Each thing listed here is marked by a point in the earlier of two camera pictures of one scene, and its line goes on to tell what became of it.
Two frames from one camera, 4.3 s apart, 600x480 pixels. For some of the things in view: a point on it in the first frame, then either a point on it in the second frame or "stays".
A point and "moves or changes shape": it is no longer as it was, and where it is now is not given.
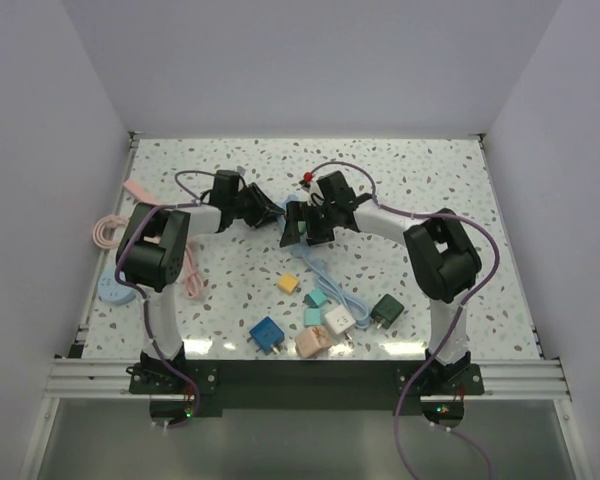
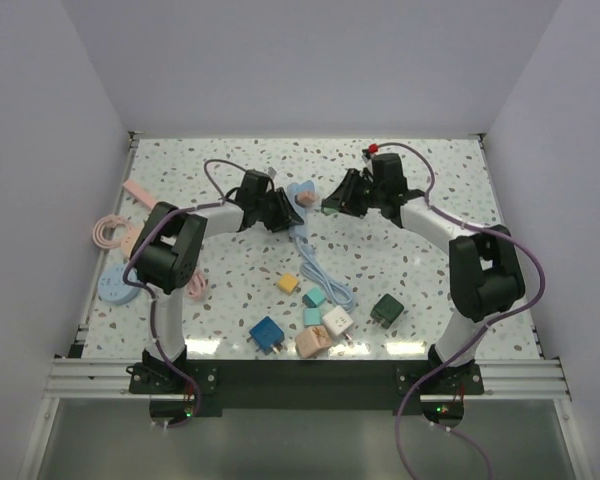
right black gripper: x=295 y=213 to x=343 y=198
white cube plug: x=340 y=320 stays
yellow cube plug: x=287 y=283 stays
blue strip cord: x=327 y=285 moves or changes shape
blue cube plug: x=268 y=335 stays
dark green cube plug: x=385 y=311 stays
